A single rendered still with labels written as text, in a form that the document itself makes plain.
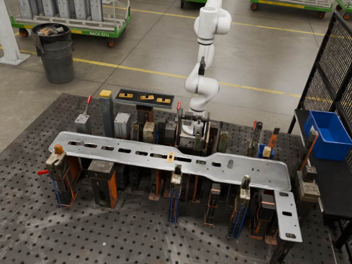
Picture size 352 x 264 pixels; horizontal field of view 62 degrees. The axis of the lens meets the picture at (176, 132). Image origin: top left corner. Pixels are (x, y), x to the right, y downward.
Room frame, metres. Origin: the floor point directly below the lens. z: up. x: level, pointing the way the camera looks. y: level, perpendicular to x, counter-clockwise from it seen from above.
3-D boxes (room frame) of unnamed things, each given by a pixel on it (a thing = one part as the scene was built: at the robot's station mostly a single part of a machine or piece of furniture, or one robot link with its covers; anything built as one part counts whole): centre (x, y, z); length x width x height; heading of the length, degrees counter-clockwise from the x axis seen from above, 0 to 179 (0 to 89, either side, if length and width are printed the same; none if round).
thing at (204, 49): (1.44, -0.12, 1.55); 0.10 x 0.07 x 0.11; 173
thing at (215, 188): (1.00, -0.23, 0.84); 0.11 x 0.08 x 0.29; 174
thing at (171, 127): (1.40, 0.03, 0.89); 0.13 x 0.11 x 0.38; 174
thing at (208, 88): (1.73, -0.18, 1.11); 0.19 x 0.12 x 0.24; 81
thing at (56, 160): (1.08, 0.62, 0.88); 0.15 x 0.11 x 0.36; 174
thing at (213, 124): (1.39, -0.23, 0.91); 0.07 x 0.05 x 0.42; 174
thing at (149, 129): (1.37, 0.16, 0.89); 0.13 x 0.11 x 0.38; 174
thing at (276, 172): (1.20, 0.04, 1.00); 1.38 x 0.22 x 0.02; 84
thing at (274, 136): (1.29, -0.56, 0.95); 0.03 x 0.01 x 0.50; 84
